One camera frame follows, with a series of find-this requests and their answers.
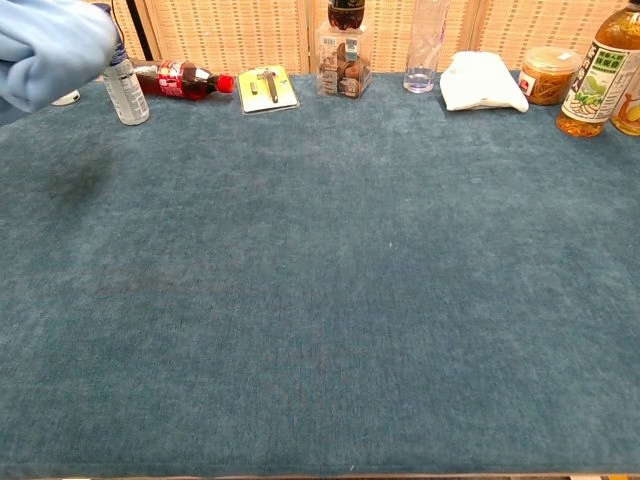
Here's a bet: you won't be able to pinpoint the light blue fleece garment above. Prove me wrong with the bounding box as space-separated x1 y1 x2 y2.
0 0 123 115

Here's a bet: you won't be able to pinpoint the dark blue carpet mat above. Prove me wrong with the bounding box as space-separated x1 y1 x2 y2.
0 72 640 479

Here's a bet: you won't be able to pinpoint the yellow razor blister pack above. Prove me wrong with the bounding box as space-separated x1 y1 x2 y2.
237 65 301 116

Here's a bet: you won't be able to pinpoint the clear plastic snack box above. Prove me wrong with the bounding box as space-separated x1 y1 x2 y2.
315 23 374 100

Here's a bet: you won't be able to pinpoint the red label cola bottle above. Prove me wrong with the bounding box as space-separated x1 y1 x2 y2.
128 58 236 102

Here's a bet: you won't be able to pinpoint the clear empty plastic bottle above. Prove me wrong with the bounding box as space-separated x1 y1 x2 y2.
402 0 451 94

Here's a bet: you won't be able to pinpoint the bamboo folding screen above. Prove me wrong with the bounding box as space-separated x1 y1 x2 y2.
99 0 640 84

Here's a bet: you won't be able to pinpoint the dark soda bottle black cap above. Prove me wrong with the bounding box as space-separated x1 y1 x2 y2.
327 0 367 32

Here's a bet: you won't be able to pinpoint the blue cap spray can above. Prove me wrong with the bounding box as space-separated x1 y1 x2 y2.
92 2 151 126

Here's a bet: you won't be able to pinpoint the black tripod stand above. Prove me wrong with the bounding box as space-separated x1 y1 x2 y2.
124 0 162 61

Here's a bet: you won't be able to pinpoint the round jar orange contents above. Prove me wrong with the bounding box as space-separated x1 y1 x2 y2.
517 45 583 106

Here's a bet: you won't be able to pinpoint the green label tea bottle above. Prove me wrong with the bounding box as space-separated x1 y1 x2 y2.
555 0 640 139

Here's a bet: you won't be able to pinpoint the white cap tea bottle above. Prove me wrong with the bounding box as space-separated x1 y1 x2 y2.
610 64 640 137

